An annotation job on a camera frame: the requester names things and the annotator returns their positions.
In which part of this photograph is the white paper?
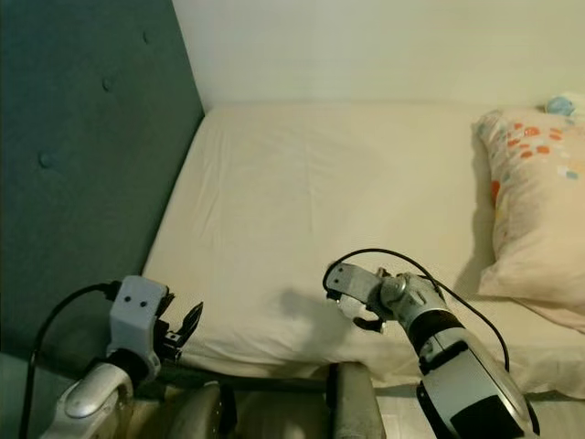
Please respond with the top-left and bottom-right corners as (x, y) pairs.
(334, 293), (365, 321)

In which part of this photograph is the pink dotted pillow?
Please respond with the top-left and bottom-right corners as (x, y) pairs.
(475, 108), (585, 332)

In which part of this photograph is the grey left robot leg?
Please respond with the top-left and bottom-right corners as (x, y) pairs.
(169, 382), (239, 439)

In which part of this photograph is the grey robot leg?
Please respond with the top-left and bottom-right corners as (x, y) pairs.
(169, 382), (239, 439)
(324, 361), (389, 439)

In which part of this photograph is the grey right robot leg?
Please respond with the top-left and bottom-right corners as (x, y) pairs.
(324, 361), (389, 439)

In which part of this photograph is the cream sheeted bed mattress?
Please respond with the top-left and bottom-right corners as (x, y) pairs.
(142, 101), (585, 403)

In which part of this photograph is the grey green upholstered headboard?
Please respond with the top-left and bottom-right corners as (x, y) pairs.
(0, 0), (207, 390)

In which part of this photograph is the cream Kuromi print quilt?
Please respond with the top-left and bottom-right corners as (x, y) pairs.
(544, 91), (585, 118)

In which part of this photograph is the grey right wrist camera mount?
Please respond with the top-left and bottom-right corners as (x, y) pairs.
(324, 262), (394, 316)

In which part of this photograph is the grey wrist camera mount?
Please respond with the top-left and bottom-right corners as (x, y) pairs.
(324, 262), (394, 316)
(108, 274), (173, 358)

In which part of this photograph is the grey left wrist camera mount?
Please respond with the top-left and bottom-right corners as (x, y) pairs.
(108, 274), (173, 358)

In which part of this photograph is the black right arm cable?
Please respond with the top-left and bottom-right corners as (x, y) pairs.
(323, 247), (513, 371)

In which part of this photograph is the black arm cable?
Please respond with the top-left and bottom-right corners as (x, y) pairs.
(323, 247), (513, 371)
(32, 282), (120, 439)

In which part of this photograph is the dark grey bed frame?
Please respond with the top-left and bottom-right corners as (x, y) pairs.
(174, 366), (330, 394)

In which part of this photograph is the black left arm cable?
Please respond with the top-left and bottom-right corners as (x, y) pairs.
(32, 282), (120, 439)

